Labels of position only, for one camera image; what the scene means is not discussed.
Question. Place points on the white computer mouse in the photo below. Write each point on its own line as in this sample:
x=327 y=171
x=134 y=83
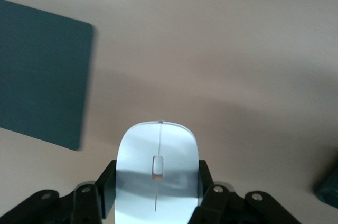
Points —
x=158 y=142

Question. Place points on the brown table cover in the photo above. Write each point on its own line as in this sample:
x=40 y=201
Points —
x=211 y=49

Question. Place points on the black mouse pad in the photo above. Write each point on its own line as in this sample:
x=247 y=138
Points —
x=39 y=76

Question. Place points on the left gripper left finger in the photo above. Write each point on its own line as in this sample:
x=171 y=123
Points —
x=87 y=200

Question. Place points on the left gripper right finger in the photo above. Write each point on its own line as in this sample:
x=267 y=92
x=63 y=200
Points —
x=219 y=205

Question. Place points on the small black phone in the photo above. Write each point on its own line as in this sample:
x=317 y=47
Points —
x=330 y=189

